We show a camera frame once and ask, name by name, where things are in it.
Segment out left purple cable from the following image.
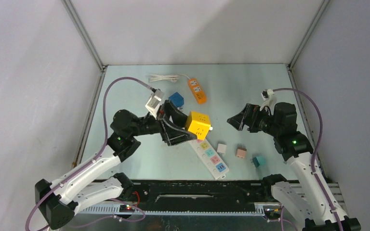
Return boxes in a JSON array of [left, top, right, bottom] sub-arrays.
[[25, 77, 157, 231]]

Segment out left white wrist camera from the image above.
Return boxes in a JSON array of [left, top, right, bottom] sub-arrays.
[[145, 89, 164, 118]]

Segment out blue cube socket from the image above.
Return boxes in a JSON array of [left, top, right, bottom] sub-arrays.
[[168, 92, 185, 110]]

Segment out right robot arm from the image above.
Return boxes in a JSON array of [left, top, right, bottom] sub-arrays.
[[227, 103, 361, 231]]

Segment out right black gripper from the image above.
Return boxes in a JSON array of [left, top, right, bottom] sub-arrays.
[[227, 103, 281, 137]]

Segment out teal plug adapter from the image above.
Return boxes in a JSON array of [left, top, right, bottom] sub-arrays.
[[252, 155, 266, 167]]

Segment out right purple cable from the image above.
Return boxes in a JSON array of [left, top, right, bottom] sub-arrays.
[[273, 88, 345, 231]]

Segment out white plug adapter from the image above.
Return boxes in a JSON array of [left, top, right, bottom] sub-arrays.
[[216, 143, 227, 157]]

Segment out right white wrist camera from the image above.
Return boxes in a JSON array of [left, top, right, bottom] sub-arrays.
[[260, 89, 275, 110]]

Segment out purple cable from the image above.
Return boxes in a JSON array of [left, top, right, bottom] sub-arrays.
[[273, 88, 345, 231], [25, 77, 157, 231]]

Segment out white coiled cord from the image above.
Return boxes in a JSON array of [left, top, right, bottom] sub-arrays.
[[149, 73, 192, 84]]

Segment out yellow cube socket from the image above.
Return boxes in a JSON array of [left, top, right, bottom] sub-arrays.
[[185, 111, 213, 140]]

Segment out white multicolour power strip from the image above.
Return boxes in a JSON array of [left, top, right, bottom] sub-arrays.
[[188, 140, 229, 180]]

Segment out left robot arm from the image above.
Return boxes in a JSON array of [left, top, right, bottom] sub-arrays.
[[35, 100, 197, 230]]

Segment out pink plug adapter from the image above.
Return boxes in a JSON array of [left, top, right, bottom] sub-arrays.
[[235, 146, 247, 159]]

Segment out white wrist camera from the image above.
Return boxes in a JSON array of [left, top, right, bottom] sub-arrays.
[[260, 89, 275, 110], [145, 89, 164, 118]]

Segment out orange power strip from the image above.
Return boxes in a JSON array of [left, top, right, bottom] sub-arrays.
[[188, 78, 207, 104]]

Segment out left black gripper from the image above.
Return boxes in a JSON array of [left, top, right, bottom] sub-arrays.
[[129, 100, 198, 145]]

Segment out grey cable duct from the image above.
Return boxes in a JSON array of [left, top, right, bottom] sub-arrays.
[[86, 204, 265, 218]]

